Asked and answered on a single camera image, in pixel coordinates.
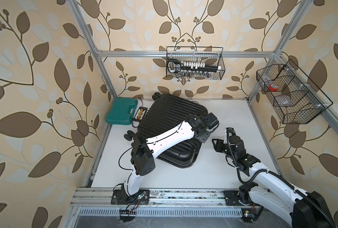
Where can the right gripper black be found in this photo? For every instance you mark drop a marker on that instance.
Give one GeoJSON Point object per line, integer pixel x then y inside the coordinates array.
{"type": "Point", "coordinates": [217, 146]}

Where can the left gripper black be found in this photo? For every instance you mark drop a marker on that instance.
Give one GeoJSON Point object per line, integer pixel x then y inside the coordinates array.
{"type": "Point", "coordinates": [203, 139]}

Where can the black hard-shell suitcase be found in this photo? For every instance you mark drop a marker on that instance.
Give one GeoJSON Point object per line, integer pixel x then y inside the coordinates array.
{"type": "Point", "coordinates": [166, 112]}

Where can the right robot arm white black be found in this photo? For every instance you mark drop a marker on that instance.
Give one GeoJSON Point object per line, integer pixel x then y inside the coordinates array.
{"type": "Point", "coordinates": [259, 185]}

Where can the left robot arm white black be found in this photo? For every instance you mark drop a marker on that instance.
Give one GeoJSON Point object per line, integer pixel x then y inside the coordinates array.
{"type": "Point", "coordinates": [145, 151]}

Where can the small black tray orange parts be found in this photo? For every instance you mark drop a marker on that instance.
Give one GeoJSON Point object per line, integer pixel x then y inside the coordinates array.
{"type": "Point", "coordinates": [140, 114]}

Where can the clear plastic bag in basket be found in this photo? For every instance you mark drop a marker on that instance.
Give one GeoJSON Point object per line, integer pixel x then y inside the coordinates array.
{"type": "Point", "coordinates": [283, 100]}

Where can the red item in basket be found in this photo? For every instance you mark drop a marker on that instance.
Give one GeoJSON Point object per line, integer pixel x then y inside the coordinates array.
{"type": "Point", "coordinates": [273, 87]}

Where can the green plastic tool case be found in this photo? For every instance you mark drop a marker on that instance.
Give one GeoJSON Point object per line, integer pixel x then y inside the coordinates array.
{"type": "Point", "coordinates": [122, 111]}

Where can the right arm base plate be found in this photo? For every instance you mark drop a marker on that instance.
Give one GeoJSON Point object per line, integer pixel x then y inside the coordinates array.
{"type": "Point", "coordinates": [232, 199]}

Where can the back wire basket black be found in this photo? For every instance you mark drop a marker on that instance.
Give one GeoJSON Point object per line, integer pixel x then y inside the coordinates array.
{"type": "Point", "coordinates": [209, 55]}

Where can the wire basket black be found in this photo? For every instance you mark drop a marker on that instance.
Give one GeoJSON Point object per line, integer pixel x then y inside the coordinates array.
{"type": "Point", "coordinates": [209, 55]}
{"type": "Point", "coordinates": [308, 98]}

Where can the socket set black rail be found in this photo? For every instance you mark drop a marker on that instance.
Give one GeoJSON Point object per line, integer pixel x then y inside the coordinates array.
{"type": "Point", "coordinates": [176, 66]}

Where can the right wire basket black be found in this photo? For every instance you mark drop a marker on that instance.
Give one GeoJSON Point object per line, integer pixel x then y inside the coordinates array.
{"type": "Point", "coordinates": [308, 98]}

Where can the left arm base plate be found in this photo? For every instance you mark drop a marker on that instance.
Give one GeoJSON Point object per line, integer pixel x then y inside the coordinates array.
{"type": "Point", "coordinates": [120, 197]}

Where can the aluminium front rail frame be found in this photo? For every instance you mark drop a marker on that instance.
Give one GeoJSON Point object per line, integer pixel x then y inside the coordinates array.
{"type": "Point", "coordinates": [163, 203]}

